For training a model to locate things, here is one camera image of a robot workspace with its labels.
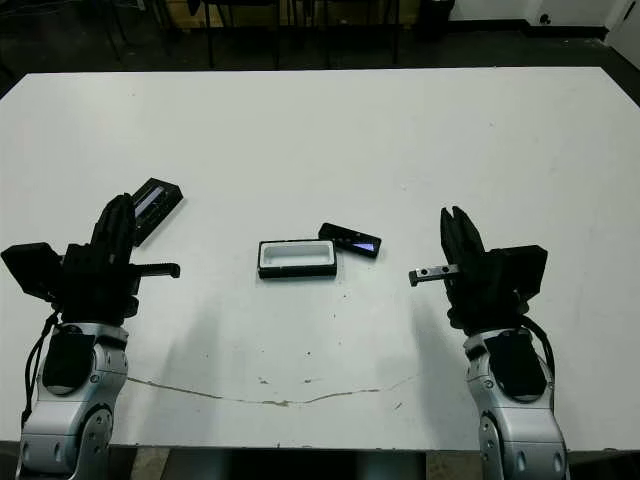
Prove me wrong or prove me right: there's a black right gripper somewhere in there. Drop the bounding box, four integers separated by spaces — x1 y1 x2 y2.
408 204 526 331

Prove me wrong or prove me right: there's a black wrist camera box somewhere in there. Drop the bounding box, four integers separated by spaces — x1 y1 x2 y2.
0 242 65 301
492 244 549 297

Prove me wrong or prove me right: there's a white cabinet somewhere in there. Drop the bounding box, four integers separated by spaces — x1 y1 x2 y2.
606 0 640 57

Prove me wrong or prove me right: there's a black box lid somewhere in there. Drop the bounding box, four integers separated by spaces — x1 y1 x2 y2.
130 176 185 249

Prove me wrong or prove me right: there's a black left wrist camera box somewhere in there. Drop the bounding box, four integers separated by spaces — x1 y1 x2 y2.
0 242 65 301

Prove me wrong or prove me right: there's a black waste bin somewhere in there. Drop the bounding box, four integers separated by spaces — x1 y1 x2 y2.
417 0 457 42

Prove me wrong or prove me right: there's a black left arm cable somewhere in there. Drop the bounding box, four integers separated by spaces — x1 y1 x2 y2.
22 309 64 426

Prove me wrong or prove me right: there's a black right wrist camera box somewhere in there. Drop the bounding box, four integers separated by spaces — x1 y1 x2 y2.
492 244 549 297

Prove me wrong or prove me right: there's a yellow wooden board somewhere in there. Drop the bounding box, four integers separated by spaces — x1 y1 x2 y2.
164 0 281 29

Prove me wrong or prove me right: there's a slim black camera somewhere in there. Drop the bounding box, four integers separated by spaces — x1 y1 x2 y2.
317 221 384 260

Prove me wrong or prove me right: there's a black metal chair frame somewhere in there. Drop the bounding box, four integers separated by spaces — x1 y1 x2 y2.
201 0 281 69
99 0 174 62

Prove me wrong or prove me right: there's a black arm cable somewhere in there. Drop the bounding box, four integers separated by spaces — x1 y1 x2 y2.
22 309 64 426
519 314 557 401

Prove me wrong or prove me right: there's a black box with white lining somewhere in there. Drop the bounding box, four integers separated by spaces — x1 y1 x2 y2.
257 238 339 282

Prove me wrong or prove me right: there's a dark robot torso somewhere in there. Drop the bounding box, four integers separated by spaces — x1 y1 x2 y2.
167 449 426 480

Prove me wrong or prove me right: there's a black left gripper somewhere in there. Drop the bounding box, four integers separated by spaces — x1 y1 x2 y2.
57 192 182 326

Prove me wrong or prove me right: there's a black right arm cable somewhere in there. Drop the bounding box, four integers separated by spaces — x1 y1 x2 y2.
519 314 557 401

